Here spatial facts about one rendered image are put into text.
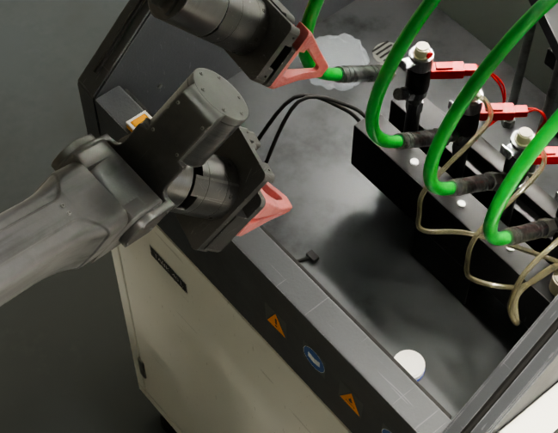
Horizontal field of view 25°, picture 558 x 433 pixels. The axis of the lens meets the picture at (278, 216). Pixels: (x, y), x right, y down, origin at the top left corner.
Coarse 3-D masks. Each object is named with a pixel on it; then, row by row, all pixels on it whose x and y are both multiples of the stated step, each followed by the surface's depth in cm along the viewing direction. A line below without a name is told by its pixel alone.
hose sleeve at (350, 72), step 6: (336, 66) 133; (342, 66) 133; (348, 66) 133; (354, 66) 134; (360, 66) 135; (366, 66) 136; (372, 66) 136; (378, 66) 137; (342, 72) 132; (348, 72) 133; (354, 72) 133; (360, 72) 134; (366, 72) 135; (372, 72) 136; (378, 72) 137; (342, 78) 132; (348, 78) 133; (354, 78) 134; (360, 78) 135; (366, 78) 135; (372, 78) 136
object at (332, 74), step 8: (312, 0) 120; (320, 0) 120; (312, 8) 120; (320, 8) 120; (304, 16) 121; (312, 16) 121; (304, 24) 122; (312, 24) 121; (312, 32) 122; (304, 56) 125; (304, 64) 126; (312, 64) 126; (328, 72) 130; (336, 72) 131; (328, 80) 131; (336, 80) 132
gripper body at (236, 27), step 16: (240, 0) 115; (256, 0) 117; (224, 16) 114; (240, 16) 115; (256, 16) 116; (272, 16) 118; (224, 32) 115; (240, 32) 116; (256, 32) 117; (272, 32) 117; (288, 32) 116; (224, 48) 118; (240, 48) 118; (256, 48) 118; (272, 48) 117; (240, 64) 119; (256, 64) 118; (256, 80) 118
